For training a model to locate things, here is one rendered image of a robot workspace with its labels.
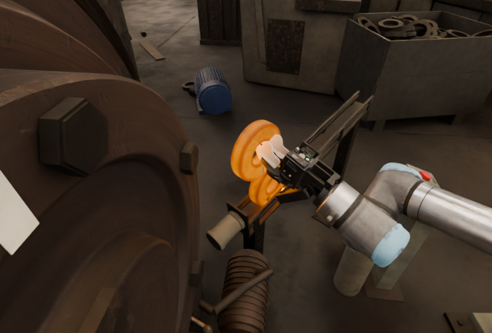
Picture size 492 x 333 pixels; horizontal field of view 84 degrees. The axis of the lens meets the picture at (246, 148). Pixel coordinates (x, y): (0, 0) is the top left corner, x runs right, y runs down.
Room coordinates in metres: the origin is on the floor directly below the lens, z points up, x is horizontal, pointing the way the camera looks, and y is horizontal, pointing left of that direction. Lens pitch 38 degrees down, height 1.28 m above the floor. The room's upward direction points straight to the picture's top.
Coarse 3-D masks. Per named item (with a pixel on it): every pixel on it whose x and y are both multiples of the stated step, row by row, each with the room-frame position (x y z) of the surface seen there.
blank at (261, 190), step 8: (264, 176) 0.54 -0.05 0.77; (256, 184) 0.53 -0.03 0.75; (264, 184) 0.54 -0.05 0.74; (272, 184) 0.59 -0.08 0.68; (280, 184) 0.59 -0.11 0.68; (256, 192) 0.52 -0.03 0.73; (264, 192) 0.54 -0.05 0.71; (272, 192) 0.57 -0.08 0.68; (256, 200) 0.52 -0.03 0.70; (264, 200) 0.54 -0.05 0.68
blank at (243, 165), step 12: (264, 120) 0.57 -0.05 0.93; (252, 132) 0.51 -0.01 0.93; (264, 132) 0.53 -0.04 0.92; (276, 132) 0.57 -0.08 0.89; (240, 144) 0.50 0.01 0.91; (252, 144) 0.50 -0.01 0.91; (240, 156) 0.48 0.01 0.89; (252, 156) 0.50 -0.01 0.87; (240, 168) 0.47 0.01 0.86; (252, 168) 0.50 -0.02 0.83; (252, 180) 0.50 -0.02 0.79
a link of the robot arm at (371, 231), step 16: (352, 208) 0.35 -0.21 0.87; (368, 208) 0.35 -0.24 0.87; (336, 224) 0.34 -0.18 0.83; (352, 224) 0.33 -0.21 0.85; (368, 224) 0.32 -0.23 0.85; (384, 224) 0.32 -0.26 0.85; (352, 240) 0.32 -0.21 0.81; (368, 240) 0.30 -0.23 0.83; (384, 240) 0.30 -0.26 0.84; (400, 240) 0.29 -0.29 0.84; (368, 256) 0.29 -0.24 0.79; (384, 256) 0.28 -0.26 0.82
